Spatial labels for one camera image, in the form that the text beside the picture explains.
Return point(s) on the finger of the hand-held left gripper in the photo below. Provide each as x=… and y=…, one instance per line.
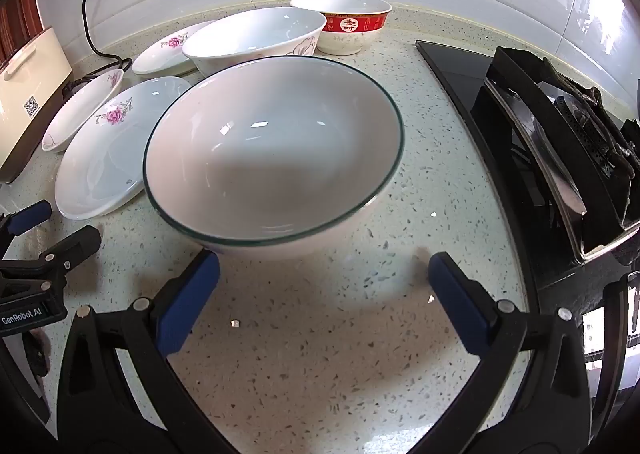
x=30, y=220
x=67, y=246

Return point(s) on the white bowl with green rim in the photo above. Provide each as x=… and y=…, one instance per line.
x=275, y=148

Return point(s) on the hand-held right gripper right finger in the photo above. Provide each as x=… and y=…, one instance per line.
x=460, y=304

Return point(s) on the steel burner drip tray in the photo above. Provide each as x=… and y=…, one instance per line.
x=562, y=178

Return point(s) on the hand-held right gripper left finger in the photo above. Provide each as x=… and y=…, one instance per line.
x=190, y=299

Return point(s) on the black pan support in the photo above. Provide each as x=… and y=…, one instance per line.
x=525, y=98

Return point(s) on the white bowl with floral print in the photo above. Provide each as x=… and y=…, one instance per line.
x=250, y=38

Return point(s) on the white bowl with red band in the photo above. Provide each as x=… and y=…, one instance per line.
x=345, y=41

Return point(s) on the large floral white plate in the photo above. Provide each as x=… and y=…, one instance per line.
x=95, y=173

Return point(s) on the small floral white plate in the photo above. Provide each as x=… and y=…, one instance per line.
x=80, y=111

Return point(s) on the red wooden door frame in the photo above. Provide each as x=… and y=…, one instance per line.
x=15, y=23

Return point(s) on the cream rice cooker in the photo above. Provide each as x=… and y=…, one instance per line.
x=30, y=83

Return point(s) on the medium floral white plate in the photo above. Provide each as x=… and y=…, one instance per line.
x=160, y=56

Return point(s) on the black glass gas stove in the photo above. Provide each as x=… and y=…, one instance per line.
x=460, y=73

